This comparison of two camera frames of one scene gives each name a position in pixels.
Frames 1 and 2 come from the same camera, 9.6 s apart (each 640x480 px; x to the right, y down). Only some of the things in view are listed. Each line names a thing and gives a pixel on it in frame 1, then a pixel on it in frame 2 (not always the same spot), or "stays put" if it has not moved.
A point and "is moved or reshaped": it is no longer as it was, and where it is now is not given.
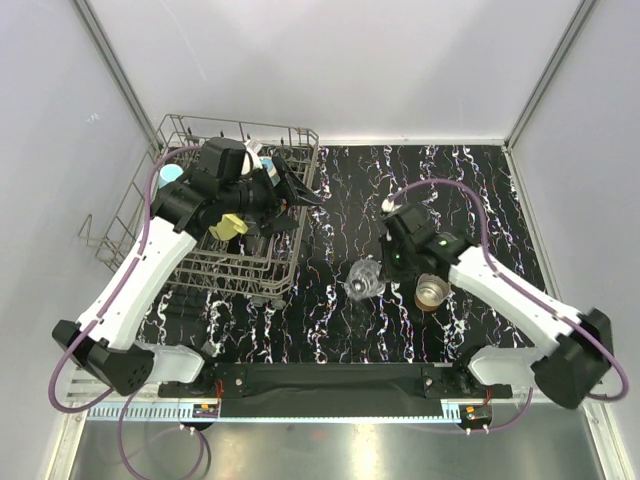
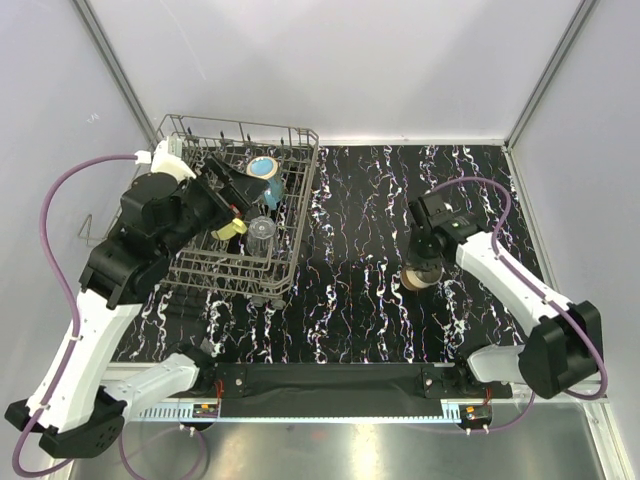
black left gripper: [272, 219] -> [246, 187]
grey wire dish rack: [258, 264] stays put
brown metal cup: [430, 292] is moved or reshaped
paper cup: [228, 228] stays put
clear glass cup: [365, 279] -> [259, 240]
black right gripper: [389, 270] -> [412, 257]
